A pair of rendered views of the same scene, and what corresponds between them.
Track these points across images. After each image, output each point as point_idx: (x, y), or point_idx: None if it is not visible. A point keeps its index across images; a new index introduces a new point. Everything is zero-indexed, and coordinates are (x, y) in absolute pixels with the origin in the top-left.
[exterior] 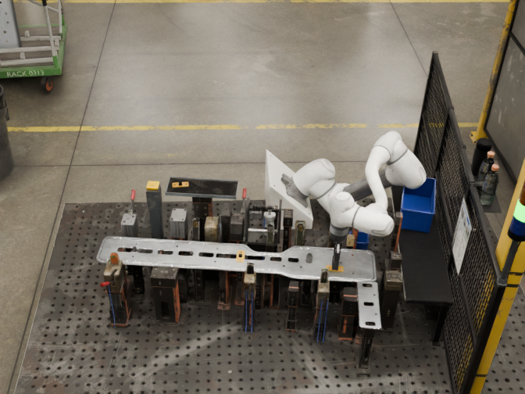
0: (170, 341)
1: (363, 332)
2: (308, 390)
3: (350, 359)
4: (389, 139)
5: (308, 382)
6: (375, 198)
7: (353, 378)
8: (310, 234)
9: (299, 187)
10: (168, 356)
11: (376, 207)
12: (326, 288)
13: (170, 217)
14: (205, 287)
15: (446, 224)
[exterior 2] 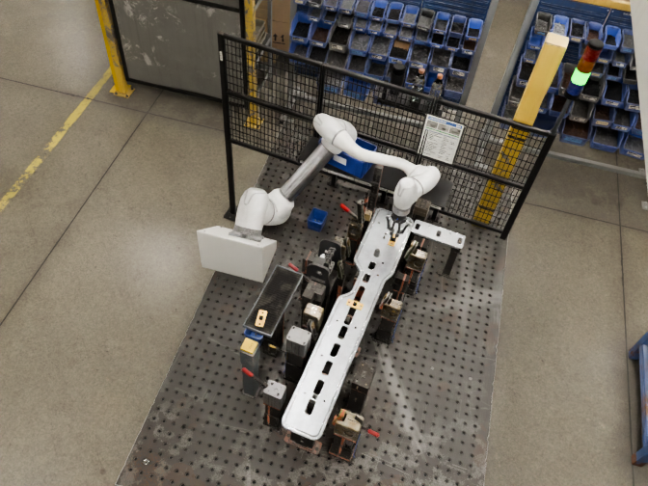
0: (385, 408)
1: (458, 250)
2: (463, 317)
3: (439, 278)
4: (334, 121)
5: (455, 313)
6: (396, 166)
7: (458, 283)
8: (283, 252)
9: (258, 228)
10: (402, 415)
11: (420, 168)
12: (423, 253)
13: (301, 343)
14: None
15: (389, 146)
